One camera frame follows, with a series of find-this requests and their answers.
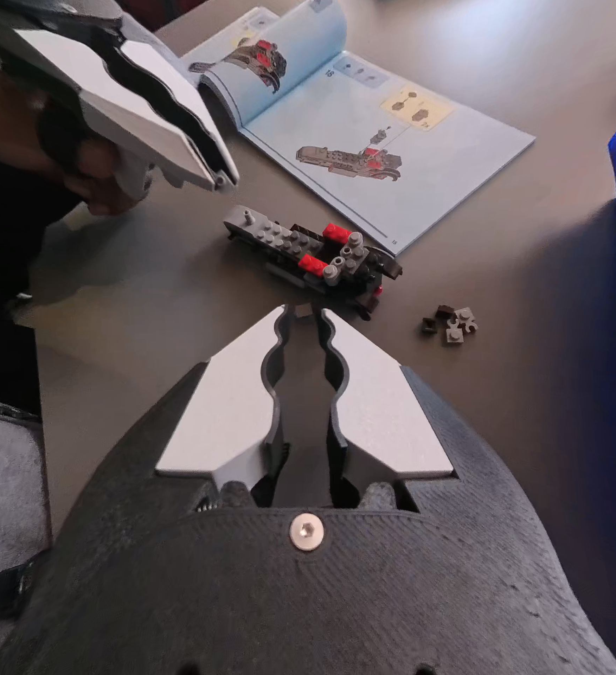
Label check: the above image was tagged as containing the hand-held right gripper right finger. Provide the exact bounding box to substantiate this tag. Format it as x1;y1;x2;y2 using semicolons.
321;308;455;507

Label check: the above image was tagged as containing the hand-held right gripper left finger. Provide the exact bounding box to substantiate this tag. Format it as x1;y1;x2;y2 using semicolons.
155;304;291;507

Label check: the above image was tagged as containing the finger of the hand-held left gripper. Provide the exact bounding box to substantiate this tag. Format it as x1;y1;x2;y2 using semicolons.
120;38;241;188
14;27;224;195

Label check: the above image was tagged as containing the person's left hand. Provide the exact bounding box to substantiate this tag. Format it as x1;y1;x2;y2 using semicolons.
23;79;142;218

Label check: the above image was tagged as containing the partly built toy brick model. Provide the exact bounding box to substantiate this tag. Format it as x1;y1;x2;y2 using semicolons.
223;205;405;322

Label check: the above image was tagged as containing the person's grey sweatshirt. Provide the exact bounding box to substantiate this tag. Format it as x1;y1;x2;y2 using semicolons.
0;406;53;675

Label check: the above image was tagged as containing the instruction booklet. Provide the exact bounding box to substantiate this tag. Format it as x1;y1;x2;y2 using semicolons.
180;0;537;257

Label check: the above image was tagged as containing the black lanyard strap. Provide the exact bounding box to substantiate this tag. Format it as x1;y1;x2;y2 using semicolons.
0;559;40;620

